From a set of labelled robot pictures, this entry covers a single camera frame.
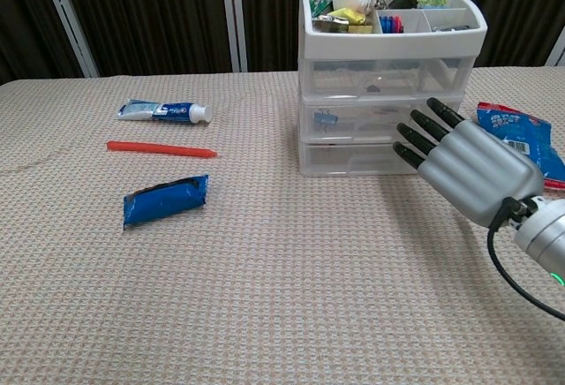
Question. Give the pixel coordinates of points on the black flat device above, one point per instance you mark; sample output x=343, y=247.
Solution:
x=450, y=27

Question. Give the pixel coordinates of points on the blue foil snack packet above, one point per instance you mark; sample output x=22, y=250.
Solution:
x=163, y=204

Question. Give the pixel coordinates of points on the blue white toothpaste tube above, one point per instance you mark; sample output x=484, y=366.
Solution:
x=176, y=111

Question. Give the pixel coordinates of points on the white plastic drawer organizer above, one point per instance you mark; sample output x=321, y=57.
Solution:
x=388, y=45

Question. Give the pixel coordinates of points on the blue red snack bag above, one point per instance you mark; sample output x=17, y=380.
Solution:
x=521, y=133

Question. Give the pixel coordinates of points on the black grey right robot hand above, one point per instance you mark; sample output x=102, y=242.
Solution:
x=481, y=173

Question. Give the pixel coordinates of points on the yellow wrapped block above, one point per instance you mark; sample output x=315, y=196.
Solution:
x=346, y=15

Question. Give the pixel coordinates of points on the small dark red disc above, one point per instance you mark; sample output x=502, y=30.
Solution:
x=374, y=88

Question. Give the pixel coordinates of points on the shiny metallic packet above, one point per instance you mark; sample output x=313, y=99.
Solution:
x=329, y=25

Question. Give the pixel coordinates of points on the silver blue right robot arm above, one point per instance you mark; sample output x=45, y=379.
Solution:
x=545, y=235

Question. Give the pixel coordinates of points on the red plastic stick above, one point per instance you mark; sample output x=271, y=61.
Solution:
x=159, y=148

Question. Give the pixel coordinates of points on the white partition frame post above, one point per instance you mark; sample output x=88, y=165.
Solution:
x=558, y=49
x=234, y=16
x=67, y=18

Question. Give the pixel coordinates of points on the blue binder clip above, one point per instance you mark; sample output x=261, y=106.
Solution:
x=324, y=119

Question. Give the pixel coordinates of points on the yellow sticky note pad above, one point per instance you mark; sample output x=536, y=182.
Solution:
x=362, y=28

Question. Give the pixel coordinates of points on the green blue patterned packet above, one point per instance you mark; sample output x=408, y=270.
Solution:
x=434, y=1

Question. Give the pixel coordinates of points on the beige woven tablecloth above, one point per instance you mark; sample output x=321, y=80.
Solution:
x=220, y=279

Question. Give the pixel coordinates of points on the clear drawer with blue clip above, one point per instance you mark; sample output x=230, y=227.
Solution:
x=353, y=120

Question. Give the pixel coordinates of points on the stack of coloured clips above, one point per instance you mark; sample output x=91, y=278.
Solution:
x=391, y=24

